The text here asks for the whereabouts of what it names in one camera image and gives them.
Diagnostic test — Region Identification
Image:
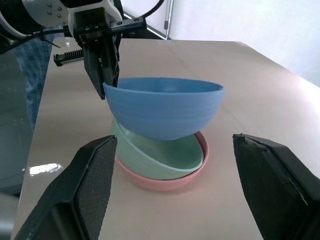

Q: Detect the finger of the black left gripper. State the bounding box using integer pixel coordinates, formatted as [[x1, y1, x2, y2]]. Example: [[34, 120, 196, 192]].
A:
[[100, 34, 123, 88], [83, 40, 107, 101]]

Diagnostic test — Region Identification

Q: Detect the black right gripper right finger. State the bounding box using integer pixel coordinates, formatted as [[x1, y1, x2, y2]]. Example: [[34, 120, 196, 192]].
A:
[[232, 133, 320, 240]]

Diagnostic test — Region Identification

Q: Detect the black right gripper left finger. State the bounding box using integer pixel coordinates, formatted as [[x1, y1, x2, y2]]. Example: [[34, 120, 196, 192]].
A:
[[14, 135, 119, 240]]

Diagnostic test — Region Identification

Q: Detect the blue plastic bowl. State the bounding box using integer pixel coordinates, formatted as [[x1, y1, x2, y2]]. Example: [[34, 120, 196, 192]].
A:
[[102, 76, 226, 141]]

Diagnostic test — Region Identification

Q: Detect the pink plastic bowl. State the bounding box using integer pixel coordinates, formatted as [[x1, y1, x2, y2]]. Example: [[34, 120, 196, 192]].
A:
[[114, 130, 210, 192]]

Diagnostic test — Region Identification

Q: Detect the green plastic bowl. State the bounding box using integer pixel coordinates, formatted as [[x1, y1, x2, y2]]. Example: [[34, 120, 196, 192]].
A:
[[109, 116, 206, 181]]

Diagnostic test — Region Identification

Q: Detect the blue checked cloth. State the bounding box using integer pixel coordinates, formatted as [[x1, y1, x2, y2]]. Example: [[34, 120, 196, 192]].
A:
[[11, 37, 52, 131]]

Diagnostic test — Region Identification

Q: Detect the grey metal pole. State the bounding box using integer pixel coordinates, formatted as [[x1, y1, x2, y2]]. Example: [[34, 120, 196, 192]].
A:
[[163, 0, 174, 40]]

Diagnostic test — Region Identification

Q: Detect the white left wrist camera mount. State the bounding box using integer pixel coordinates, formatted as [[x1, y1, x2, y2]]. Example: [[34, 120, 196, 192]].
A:
[[21, 0, 124, 39]]

